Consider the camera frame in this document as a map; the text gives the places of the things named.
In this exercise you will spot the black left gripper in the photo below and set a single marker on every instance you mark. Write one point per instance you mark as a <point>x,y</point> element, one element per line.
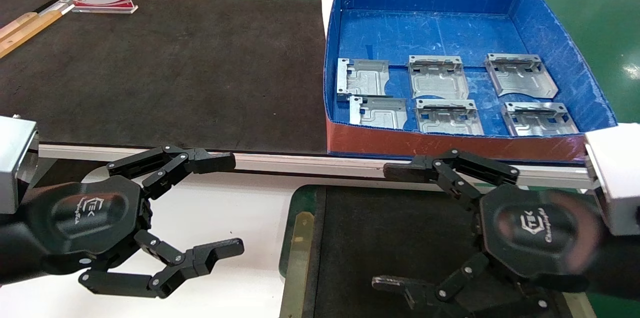
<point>85,218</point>

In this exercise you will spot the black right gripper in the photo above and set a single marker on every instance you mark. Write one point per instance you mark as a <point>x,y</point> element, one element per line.
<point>535,230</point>

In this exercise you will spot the stamped metal bracket part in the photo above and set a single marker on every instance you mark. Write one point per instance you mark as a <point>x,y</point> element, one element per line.
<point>540,120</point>
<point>522,78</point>
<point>447,120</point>
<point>367,78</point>
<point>382,114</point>
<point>437,80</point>

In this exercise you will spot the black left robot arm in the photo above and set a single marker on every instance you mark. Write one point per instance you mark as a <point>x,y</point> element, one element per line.
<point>17,253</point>

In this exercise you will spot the brass tray edge strip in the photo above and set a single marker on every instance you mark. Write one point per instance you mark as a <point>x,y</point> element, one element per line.
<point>582,308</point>
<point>299,258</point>

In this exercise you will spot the black table mat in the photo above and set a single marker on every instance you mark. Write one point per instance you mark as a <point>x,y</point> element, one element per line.
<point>175,73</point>

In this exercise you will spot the blue corrugated plastic box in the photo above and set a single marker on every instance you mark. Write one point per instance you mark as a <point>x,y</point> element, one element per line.
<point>430,28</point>

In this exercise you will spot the wooden strip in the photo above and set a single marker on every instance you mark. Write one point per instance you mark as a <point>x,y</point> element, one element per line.
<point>27,30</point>

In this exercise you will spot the white sheet under box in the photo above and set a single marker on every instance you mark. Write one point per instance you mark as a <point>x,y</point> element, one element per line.
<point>328,5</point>

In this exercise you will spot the aluminium table edge rail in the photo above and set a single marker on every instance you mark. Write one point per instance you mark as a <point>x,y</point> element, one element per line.
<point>300,163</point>

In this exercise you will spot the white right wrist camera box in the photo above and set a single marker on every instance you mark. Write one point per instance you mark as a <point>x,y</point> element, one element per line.
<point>617,178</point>

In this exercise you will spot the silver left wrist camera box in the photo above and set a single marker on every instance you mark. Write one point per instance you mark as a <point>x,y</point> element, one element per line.
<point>15,163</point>

